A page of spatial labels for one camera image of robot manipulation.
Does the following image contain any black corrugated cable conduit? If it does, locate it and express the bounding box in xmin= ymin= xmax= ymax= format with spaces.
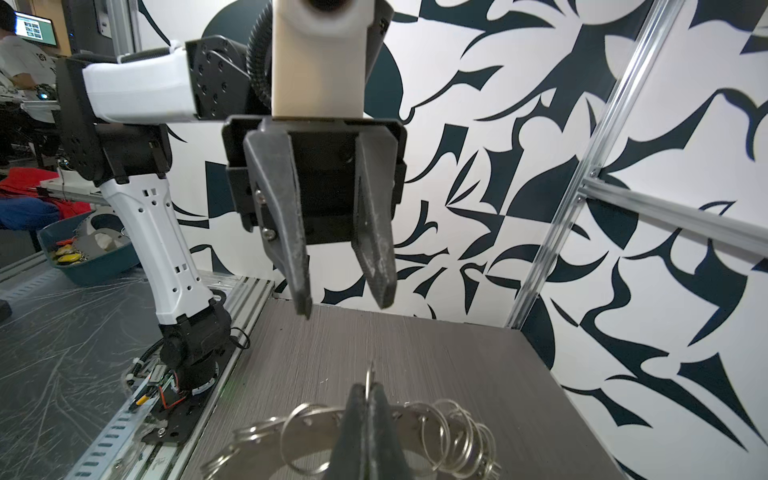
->
xmin=245 ymin=2 xmax=275 ymax=112

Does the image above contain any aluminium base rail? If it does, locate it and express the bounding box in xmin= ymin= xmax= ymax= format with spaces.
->
xmin=65 ymin=277 xmax=275 ymax=479

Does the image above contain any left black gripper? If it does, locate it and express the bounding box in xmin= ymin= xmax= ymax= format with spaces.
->
xmin=222 ymin=115 xmax=407 ymax=318

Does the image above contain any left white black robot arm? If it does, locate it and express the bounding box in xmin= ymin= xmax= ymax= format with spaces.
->
xmin=56 ymin=1 xmax=407 ymax=395

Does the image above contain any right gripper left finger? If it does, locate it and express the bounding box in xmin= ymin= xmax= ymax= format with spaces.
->
xmin=323 ymin=384 xmax=368 ymax=480

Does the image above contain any teal plastic bin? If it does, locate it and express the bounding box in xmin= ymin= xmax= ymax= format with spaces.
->
xmin=37 ymin=206 xmax=140 ymax=286

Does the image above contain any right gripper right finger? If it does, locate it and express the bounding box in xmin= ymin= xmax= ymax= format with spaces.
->
xmin=367 ymin=383 xmax=413 ymax=480

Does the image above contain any computer monitor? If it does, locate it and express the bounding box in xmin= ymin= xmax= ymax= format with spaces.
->
xmin=15 ymin=12 xmax=58 ymax=47

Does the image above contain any person in white shirt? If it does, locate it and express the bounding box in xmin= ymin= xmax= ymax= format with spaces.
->
xmin=1 ymin=1 xmax=56 ymax=100

